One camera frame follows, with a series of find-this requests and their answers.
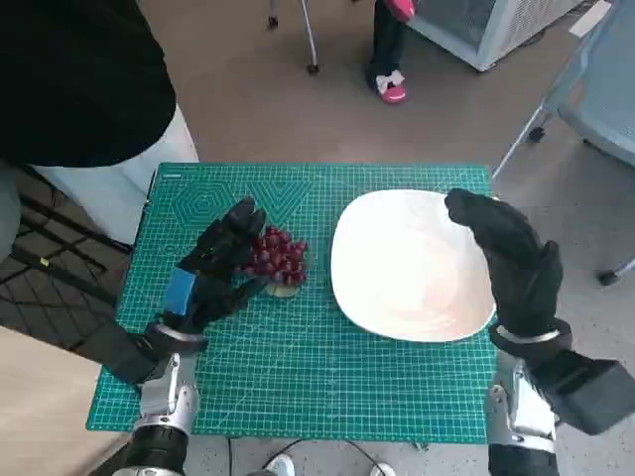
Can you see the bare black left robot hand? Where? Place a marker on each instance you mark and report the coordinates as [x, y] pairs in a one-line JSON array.
[[218, 268]]

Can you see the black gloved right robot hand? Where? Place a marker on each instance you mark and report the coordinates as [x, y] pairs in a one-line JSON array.
[[516, 258]]

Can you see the red toy grape bunch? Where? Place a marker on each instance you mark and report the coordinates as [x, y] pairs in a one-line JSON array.
[[278, 255]]

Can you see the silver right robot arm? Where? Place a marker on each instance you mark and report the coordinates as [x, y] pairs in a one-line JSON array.
[[521, 411]]

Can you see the white square plate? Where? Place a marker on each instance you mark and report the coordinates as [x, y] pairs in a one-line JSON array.
[[407, 268]]

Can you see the green cutting mat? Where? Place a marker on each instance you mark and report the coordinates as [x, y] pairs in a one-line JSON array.
[[307, 377]]

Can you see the black metal grid rack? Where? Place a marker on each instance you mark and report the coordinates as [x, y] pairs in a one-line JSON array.
[[54, 277]]

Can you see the blue-grey chair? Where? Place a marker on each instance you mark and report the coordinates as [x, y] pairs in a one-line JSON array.
[[600, 109]]

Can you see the white rounded foot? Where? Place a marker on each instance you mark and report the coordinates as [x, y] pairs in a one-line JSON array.
[[383, 469], [279, 466]]

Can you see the white perforated cabinet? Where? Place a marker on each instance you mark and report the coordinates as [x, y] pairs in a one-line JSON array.
[[471, 25]]

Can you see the person in black top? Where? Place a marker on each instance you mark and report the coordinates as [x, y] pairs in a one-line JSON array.
[[74, 74]]

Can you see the person with pink shoe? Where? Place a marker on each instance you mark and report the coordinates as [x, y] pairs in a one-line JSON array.
[[389, 44]]

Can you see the metal chair leg with caster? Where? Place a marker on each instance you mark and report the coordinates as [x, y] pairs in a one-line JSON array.
[[310, 35]]

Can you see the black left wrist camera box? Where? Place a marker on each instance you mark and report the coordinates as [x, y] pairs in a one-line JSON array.
[[126, 359]]

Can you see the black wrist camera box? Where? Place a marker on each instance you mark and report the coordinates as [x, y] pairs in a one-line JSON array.
[[590, 392], [126, 359]]

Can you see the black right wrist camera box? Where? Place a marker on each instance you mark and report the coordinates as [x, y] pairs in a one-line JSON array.
[[590, 392]]

